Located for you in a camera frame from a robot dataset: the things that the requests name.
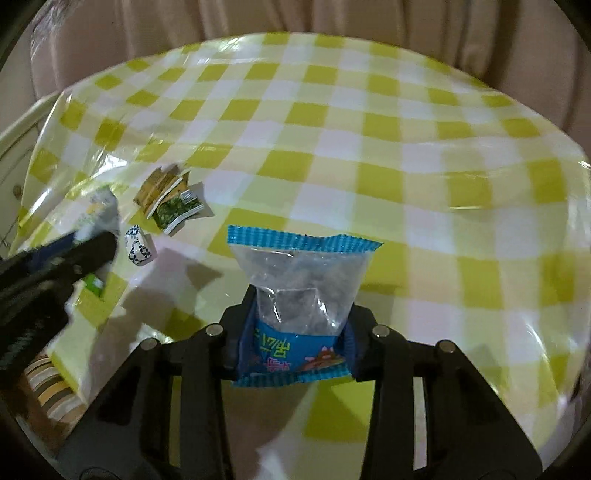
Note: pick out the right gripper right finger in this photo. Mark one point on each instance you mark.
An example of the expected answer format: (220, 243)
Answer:
(434, 416)

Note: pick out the green white checkered tablecloth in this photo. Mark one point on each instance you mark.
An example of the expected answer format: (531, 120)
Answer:
(481, 205)

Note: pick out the small blue white candy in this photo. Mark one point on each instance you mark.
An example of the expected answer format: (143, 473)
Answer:
(136, 247)

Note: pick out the green yellow pea packet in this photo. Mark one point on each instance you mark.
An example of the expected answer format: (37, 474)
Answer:
(170, 213)
(161, 185)

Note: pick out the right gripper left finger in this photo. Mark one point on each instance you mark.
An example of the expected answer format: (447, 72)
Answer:
(160, 416)

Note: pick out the striped sofa cushion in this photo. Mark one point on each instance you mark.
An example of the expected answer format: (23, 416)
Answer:
(58, 401)

